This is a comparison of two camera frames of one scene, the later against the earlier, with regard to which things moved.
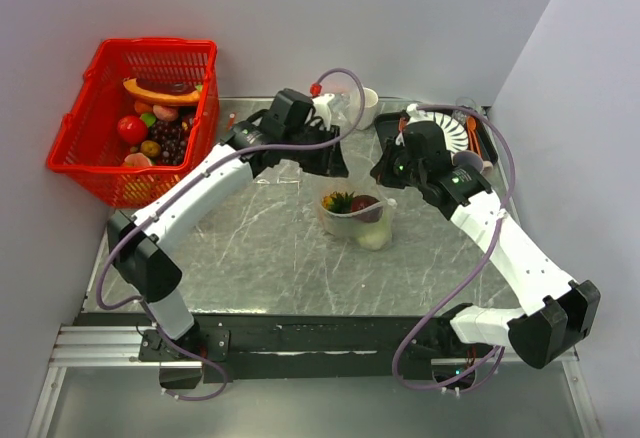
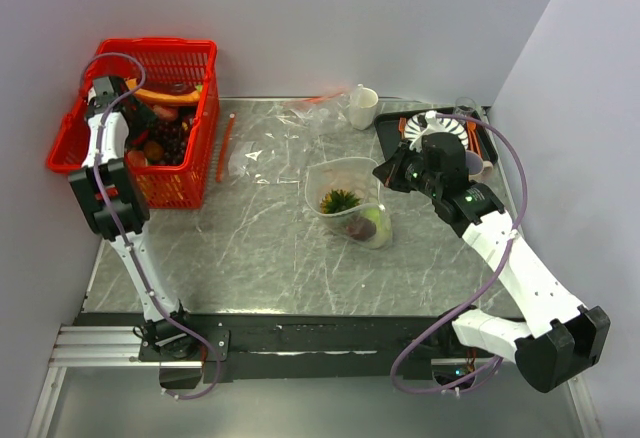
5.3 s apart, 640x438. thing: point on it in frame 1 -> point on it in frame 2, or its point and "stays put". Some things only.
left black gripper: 330,163 -> 145,119
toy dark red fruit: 362,201 -> 361,228
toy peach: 165,113 stays put
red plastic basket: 88,149 stays put
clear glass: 460,114 stays put
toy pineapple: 340,202 stays put
